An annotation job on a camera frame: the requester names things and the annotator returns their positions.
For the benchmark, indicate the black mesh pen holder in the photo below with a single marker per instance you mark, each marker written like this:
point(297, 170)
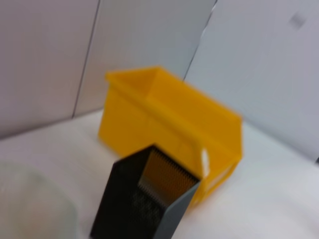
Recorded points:
point(119, 196)

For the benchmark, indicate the pale green glass fruit plate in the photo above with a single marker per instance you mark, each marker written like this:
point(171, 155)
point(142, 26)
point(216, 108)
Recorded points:
point(37, 206)

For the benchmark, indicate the yellow plastic bin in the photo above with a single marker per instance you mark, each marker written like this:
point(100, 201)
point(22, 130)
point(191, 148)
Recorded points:
point(179, 112)

